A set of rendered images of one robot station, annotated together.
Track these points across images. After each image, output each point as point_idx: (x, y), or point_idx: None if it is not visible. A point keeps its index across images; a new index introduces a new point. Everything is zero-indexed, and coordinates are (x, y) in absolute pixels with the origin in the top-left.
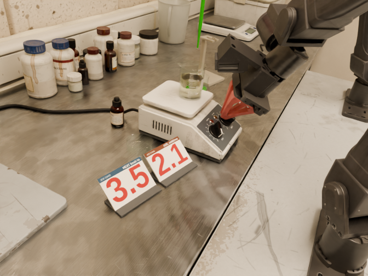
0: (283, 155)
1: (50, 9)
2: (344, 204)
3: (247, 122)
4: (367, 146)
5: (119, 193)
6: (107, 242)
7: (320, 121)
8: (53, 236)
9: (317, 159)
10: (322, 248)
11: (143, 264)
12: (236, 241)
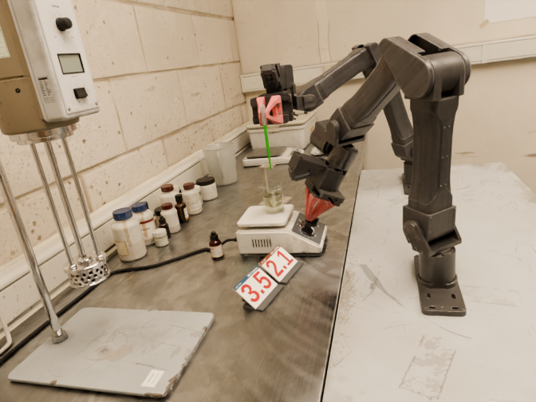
0: (369, 236)
1: (116, 182)
2: (419, 231)
3: (329, 222)
4: (416, 187)
5: (253, 295)
6: (261, 328)
7: (389, 204)
8: (218, 337)
9: (397, 230)
10: (423, 277)
11: (297, 331)
12: (359, 297)
